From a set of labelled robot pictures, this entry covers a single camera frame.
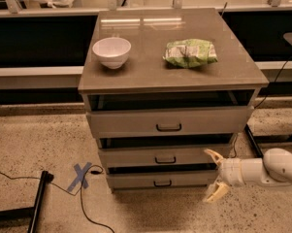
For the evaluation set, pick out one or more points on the black stand leg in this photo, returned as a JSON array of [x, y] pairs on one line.
[[252, 141], [28, 214]]

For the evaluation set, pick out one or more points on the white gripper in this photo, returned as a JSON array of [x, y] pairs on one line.
[[229, 171]]

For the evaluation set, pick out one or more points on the grey drawer cabinet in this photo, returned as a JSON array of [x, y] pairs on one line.
[[147, 82]]

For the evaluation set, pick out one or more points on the blue tape cross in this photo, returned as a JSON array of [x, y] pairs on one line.
[[80, 172]]

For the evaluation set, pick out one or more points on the white bowl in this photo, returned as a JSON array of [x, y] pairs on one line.
[[112, 52]]

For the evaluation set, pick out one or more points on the grey window railing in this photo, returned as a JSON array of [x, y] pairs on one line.
[[65, 76]]

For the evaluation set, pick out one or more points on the green chip bag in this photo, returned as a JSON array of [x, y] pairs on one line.
[[190, 53]]

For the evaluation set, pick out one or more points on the black left stand leg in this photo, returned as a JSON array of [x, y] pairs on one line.
[[28, 214]]

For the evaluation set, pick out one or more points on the grey top drawer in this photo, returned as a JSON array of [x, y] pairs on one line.
[[186, 121]]

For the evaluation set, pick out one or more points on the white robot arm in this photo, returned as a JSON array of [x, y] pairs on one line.
[[274, 169]]

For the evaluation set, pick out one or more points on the grey middle drawer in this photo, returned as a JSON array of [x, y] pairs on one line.
[[138, 157]]

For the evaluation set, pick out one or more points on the grey bottom drawer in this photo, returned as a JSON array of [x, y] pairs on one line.
[[161, 180]]

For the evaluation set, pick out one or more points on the grey drawer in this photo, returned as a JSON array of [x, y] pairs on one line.
[[161, 180], [138, 157], [186, 121]]

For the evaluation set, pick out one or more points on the black right stand leg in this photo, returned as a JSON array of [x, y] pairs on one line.
[[252, 141]]

